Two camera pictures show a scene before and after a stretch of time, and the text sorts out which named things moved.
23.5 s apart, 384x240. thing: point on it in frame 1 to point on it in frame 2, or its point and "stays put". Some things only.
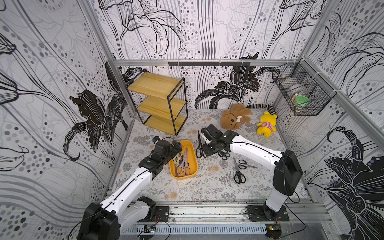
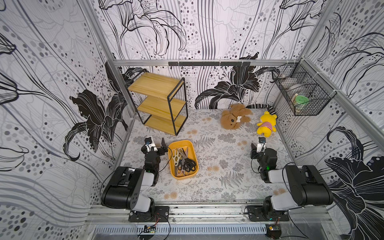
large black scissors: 199,151 to 187,164
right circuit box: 273,231 stays put
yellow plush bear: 267,124 stays put
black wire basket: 306,90 stays put
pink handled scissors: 184,167 stays put
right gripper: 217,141 to 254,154
